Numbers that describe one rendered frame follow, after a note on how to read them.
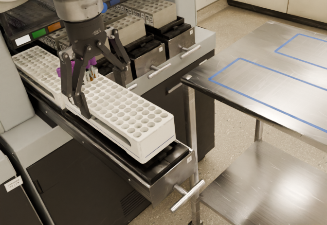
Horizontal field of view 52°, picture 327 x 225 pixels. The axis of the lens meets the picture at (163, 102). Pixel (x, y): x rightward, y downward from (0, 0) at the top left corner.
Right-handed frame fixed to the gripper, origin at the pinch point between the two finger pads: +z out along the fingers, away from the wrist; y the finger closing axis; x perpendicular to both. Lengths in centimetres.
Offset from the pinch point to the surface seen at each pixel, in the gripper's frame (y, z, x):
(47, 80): -3.4, 2.5, 21.6
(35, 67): -2.1, 2.3, 30.9
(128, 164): -5.8, 7.8, -14.2
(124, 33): 27.2, 2.4, 26.0
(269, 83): 36.2, 6.9, -21.8
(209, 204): 26, 61, -9
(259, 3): 229, 78, 99
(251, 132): 94, 89, 16
